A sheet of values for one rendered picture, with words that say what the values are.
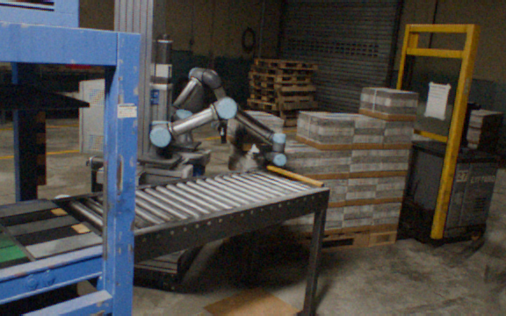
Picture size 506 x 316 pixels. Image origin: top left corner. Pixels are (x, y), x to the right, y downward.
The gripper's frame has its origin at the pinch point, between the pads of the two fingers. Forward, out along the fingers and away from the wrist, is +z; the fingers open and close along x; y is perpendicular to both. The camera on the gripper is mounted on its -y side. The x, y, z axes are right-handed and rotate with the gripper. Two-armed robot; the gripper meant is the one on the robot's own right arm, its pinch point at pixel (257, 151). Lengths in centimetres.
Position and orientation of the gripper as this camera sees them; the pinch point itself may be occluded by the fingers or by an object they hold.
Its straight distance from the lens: 318.9
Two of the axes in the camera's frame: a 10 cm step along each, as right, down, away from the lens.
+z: -4.0, -2.4, 8.8
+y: 0.8, -9.7, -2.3
